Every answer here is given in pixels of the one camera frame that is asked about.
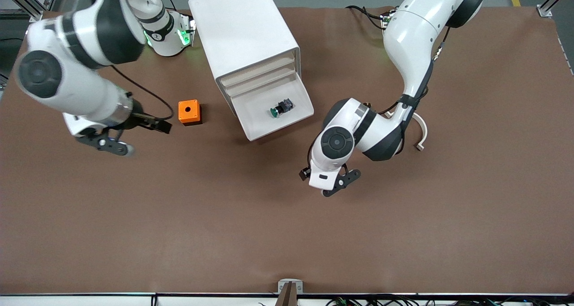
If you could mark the base connector box green light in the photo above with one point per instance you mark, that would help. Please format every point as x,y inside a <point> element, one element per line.
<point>186,34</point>
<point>386,21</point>

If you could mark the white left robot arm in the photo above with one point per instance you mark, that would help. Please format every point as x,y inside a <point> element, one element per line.
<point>412,37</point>

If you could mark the white drawer cabinet shell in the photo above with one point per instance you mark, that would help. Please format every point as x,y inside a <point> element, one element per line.
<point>242,28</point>

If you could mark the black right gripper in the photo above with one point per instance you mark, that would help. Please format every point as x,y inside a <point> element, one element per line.
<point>138,117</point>

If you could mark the brown table cover sheet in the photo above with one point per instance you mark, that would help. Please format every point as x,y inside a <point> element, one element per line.
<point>287,229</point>

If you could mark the grey metal bracket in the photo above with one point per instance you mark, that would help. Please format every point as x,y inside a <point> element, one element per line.
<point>281,286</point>

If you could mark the white curved bracket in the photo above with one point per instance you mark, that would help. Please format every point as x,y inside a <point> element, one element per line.
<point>423,133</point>

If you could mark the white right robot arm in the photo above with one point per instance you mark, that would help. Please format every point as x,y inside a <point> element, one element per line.
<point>80,90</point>

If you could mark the aluminium frame post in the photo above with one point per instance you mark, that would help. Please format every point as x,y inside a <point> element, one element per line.
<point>545,12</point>
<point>33,13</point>

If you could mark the white plastic drawer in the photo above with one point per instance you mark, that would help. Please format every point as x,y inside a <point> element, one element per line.
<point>255,122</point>
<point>258,71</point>
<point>255,82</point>

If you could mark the brown pole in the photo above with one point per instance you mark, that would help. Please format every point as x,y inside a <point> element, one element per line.
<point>287,297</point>

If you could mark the orange button box black base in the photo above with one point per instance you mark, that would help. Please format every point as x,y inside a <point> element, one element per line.
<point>193,116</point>

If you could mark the green push button black body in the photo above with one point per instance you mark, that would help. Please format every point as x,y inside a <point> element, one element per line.
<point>283,105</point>

